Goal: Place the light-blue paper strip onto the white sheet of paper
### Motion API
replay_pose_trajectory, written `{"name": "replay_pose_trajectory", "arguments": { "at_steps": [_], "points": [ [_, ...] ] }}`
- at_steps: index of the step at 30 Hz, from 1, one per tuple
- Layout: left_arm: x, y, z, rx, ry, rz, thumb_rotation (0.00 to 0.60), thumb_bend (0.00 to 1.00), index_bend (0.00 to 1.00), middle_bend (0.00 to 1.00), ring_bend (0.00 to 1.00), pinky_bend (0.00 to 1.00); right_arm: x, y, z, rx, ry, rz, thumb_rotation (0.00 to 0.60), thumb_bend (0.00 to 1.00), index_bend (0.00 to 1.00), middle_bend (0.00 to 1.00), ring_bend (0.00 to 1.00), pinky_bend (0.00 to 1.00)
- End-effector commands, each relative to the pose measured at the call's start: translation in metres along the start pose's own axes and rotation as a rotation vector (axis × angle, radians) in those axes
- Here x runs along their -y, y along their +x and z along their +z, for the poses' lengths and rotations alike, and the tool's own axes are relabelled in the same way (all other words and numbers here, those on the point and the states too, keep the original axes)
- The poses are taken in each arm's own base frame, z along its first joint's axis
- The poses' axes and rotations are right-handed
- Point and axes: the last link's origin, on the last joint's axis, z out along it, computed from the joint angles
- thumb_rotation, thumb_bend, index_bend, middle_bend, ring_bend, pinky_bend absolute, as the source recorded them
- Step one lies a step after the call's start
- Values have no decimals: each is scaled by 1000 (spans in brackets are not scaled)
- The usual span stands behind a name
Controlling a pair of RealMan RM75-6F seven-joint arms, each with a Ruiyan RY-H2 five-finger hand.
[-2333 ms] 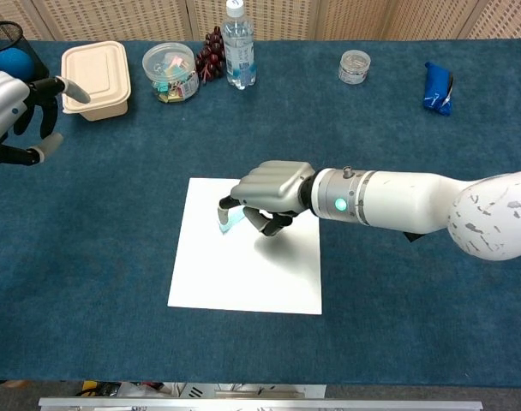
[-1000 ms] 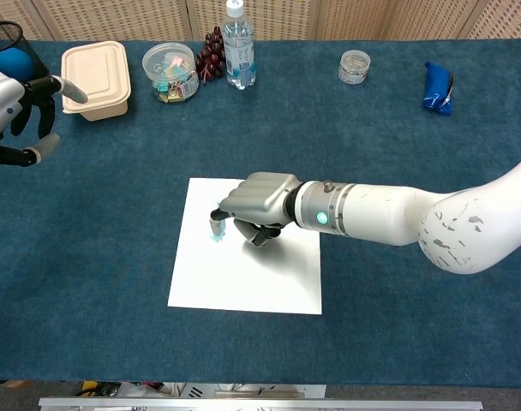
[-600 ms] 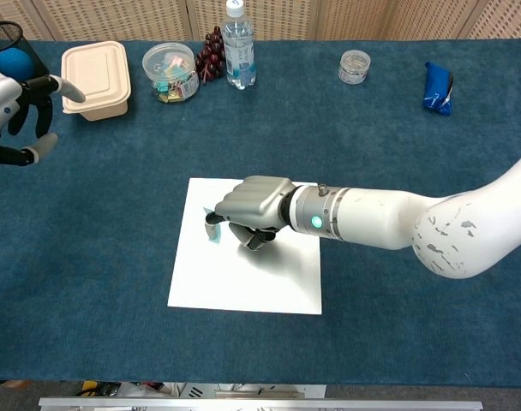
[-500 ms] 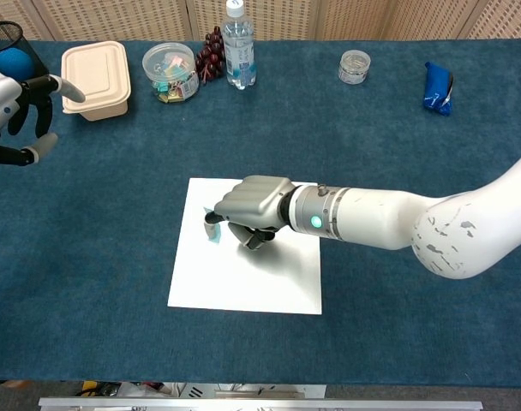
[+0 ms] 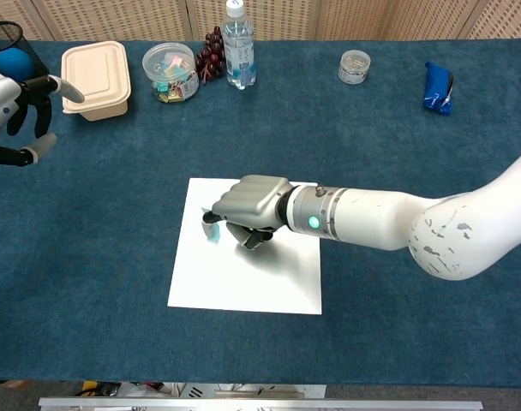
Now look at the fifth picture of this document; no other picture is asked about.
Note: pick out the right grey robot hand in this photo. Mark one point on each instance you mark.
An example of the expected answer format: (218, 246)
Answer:
(252, 201)

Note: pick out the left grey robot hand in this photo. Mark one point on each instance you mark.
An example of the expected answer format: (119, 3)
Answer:
(33, 96)

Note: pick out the small light blue paper strip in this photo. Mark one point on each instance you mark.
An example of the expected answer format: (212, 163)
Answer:
(214, 234)

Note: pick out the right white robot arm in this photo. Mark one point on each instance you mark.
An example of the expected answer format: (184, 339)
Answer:
(393, 222)

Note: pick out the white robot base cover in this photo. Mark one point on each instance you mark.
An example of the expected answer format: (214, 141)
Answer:
(252, 390)

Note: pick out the blue ball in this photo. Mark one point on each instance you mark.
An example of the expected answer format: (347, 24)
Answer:
(14, 63)

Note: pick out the black mesh pen holder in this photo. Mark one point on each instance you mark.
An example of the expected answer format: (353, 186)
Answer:
(29, 55)

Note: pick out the beige lidded lunch box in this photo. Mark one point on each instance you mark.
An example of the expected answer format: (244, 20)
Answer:
(95, 79)

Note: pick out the white square board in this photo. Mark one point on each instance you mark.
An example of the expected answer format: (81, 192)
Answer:
(226, 278)

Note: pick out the beige woven folding screen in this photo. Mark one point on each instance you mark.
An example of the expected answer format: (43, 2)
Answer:
(115, 19)

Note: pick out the clear jar of colourful clips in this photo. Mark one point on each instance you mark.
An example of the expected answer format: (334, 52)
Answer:
(170, 73)

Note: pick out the teal table cloth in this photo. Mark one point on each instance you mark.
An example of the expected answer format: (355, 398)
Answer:
(372, 128)

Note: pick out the dark red grape bunch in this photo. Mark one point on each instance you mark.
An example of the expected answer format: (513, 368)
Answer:
(211, 57)

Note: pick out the clear plastic water bottle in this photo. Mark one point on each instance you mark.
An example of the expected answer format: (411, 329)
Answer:
(240, 51)

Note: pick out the small jar of silver clips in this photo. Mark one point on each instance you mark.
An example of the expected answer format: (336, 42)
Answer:
(354, 66)

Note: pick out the blue snack packet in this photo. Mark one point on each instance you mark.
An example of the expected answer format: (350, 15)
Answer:
(436, 90)

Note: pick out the aluminium profile rail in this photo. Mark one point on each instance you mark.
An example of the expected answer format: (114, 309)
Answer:
(260, 404)

